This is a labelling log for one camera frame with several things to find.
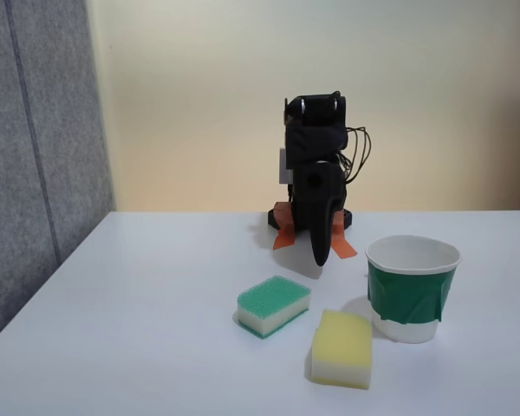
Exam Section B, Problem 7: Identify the orange tape strip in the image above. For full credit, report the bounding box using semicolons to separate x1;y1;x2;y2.
331;211;357;260
271;201;296;251

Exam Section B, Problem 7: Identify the green and white sponge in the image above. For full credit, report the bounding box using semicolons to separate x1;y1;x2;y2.
236;275;312;341

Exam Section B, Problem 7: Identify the white paper cup green tape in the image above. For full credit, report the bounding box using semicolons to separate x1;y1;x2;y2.
365;234;464;346

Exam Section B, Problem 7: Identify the yellow and white sponge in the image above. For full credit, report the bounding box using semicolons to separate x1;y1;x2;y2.
308;308;374;391

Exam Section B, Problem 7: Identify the gray felt partition panel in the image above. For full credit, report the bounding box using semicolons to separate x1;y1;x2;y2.
0;0;116;353

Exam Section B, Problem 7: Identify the thin black cable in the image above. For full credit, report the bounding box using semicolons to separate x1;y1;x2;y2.
335;124;374;184

